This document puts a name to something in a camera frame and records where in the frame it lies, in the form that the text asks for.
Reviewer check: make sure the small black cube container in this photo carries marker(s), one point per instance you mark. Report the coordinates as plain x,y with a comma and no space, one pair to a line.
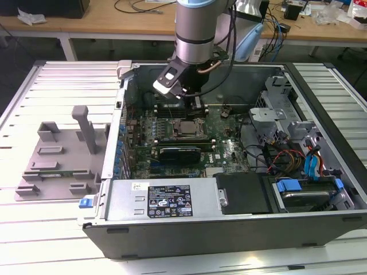
292,11

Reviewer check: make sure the white red package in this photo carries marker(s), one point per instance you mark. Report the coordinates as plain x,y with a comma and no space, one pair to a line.
358,11

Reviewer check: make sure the silver power supply unit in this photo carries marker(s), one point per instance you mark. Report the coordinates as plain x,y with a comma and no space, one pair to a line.
126,200

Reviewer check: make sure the black desktop tower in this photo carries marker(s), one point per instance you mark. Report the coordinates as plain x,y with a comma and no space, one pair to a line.
265,13

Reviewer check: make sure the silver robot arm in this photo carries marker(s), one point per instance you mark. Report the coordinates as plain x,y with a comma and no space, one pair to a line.
195,28

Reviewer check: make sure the hard disk in blue carrier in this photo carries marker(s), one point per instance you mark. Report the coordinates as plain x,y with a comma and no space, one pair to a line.
289,185

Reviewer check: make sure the silver CPU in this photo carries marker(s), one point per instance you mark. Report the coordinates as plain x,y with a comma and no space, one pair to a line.
188,127

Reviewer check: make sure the small black adapter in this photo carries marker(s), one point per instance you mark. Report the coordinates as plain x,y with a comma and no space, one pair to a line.
285,27

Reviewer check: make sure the crumpled clear plastic bag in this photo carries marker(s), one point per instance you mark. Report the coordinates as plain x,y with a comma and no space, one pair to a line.
30,17

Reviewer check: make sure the grey parts rack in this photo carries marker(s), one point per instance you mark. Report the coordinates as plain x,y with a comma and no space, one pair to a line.
66,163

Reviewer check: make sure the silver finned heat sink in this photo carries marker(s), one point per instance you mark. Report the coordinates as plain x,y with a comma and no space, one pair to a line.
216,172

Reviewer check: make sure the pile of clear bags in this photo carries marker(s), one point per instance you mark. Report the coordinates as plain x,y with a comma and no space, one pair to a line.
329,13

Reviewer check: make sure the green RAM stick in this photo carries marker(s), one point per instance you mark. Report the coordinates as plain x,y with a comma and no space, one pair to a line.
57,172

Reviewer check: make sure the coin cell battery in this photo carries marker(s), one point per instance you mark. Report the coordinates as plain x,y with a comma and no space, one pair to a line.
225,112

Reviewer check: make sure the CPU socket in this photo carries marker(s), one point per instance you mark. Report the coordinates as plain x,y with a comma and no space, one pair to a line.
174,135

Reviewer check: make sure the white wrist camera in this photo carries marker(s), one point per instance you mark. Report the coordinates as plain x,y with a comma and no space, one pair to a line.
162,87

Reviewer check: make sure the black plastic shroud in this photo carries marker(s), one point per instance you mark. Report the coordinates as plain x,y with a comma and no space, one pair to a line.
243,194

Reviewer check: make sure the green motherboard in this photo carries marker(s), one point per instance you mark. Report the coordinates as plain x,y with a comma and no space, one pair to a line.
226,134

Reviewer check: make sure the black graphics card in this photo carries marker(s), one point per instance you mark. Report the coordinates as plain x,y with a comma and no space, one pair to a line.
179,156

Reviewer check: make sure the silver metal drive cage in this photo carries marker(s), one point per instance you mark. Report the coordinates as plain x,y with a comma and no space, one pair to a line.
268,114

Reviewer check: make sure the blue case latch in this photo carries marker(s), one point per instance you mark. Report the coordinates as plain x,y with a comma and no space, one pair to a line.
85,202

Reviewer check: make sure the black RAM slot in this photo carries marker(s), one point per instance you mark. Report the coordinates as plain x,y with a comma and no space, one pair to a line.
163,105
186,139
163,108
163,113
207,147
186,142
186,145

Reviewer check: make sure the open black PC case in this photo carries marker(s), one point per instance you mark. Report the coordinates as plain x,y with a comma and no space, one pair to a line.
200,237

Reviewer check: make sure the wooden desk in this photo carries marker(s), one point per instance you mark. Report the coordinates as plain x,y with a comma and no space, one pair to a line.
114,24

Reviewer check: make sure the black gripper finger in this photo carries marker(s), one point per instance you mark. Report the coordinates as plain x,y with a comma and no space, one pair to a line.
196,104

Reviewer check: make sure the black equipment box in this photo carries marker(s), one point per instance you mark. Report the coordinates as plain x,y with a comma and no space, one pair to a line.
57,8

